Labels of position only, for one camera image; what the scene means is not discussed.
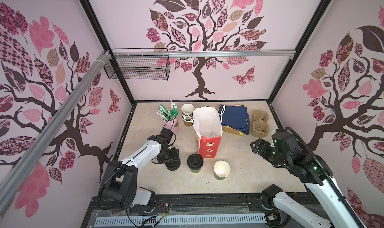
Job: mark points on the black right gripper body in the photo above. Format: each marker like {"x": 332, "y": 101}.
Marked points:
{"x": 267, "y": 151}

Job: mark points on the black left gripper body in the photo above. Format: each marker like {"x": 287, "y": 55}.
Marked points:
{"x": 169, "y": 155}

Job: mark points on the black plastic cup lid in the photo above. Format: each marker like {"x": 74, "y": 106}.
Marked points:
{"x": 195, "y": 161}

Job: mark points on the green paper coffee cup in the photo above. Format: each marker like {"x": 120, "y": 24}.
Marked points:
{"x": 222, "y": 170}
{"x": 195, "y": 171}

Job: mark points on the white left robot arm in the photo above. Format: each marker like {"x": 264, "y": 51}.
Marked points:
{"x": 119, "y": 186}

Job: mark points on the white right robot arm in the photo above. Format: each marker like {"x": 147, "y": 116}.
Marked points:
{"x": 319, "y": 179}

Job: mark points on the red white paper takeout bag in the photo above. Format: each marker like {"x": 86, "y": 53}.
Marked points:
{"x": 208, "y": 131}

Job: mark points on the stack of black cup lids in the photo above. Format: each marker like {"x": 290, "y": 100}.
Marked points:
{"x": 173, "y": 165}

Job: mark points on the pink plastic straw holder cup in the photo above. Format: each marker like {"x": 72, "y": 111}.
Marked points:
{"x": 172, "y": 125}

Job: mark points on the brown pulp cup carriers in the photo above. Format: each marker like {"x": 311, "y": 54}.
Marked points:
{"x": 260, "y": 127}

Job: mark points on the stack of green paper cups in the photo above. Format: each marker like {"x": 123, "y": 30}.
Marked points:
{"x": 187, "y": 114}

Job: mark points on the navy blue paper bags stack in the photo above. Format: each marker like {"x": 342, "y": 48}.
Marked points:
{"x": 235, "y": 117}

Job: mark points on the white slotted cable duct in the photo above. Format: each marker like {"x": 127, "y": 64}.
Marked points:
{"x": 178, "y": 220}

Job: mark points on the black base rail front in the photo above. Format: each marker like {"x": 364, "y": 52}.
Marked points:
{"x": 251, "y": 201}

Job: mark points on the black wire mesh basket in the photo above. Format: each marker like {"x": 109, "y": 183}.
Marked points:
{"x": 139, "y": 64}

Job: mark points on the aluminium horizontal rail back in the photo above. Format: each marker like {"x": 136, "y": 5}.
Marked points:
{"x": 203, "y": 54}

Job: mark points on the aluminium diagonal rail left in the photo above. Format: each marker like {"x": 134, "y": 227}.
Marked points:
{"x": 23, "y": 168}

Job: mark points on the black vertical frame post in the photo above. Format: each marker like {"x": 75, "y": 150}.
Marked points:
{"x": 91, "y": 15}

